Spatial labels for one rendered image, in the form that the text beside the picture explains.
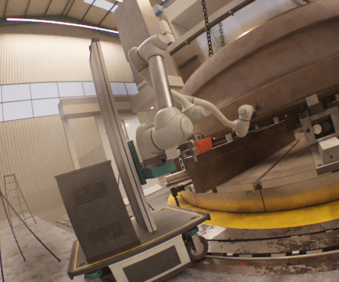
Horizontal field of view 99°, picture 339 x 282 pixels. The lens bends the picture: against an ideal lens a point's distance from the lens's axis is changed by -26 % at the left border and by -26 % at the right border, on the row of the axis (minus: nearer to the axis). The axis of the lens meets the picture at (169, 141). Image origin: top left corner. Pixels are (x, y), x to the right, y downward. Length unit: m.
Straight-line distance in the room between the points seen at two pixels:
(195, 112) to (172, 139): 0.35
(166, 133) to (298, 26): 1.76
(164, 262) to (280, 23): 2.29
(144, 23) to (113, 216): 5.52
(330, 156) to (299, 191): 0.43
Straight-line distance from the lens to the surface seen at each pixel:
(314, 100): 1.90
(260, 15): 5.94
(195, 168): 1.88
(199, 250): 1.39
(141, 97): 5.09
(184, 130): 1.01
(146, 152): 1.17
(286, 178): 1.63
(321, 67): 2.13
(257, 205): 1.86
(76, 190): 1.12
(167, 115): 1.05
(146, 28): 5.93
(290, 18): 2.28
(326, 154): 1.41
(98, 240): 1.17
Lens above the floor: 0.75
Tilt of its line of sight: 4 degrees up
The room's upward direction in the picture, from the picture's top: 19 degrees counter-clockwise
